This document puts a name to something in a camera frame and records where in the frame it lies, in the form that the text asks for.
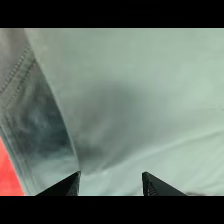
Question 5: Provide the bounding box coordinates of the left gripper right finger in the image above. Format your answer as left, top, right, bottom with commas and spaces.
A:
141, 171, 188, 197

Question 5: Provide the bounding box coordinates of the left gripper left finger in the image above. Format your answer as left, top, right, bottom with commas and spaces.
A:
35, 170, 82, 197

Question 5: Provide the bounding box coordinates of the grey garment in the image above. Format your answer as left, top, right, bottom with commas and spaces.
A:
0, 28, 224, 197

